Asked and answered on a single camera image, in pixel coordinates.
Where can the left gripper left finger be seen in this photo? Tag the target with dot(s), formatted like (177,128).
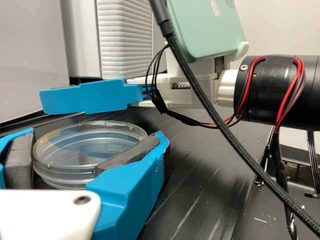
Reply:
(15,160)

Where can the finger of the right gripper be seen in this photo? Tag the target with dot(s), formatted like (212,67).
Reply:
(87,98)

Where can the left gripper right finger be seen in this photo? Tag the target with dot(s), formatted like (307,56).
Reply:
(130,185)

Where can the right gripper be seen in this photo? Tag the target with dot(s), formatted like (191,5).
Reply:
(200,90)

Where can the petri dish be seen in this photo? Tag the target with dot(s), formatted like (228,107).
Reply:
(87,140)

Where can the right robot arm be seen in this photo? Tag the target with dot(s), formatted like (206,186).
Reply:
(275,90)

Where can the white incubator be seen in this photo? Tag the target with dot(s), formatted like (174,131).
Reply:
(82,37)

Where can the black platform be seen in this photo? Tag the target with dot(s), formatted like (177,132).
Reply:
(200,175)

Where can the incubator door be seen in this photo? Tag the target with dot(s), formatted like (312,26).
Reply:
(125,37)

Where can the white box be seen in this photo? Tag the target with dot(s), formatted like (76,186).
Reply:
(30,50)

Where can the right wrist camera phone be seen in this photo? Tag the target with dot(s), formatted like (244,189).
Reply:
(205,30)

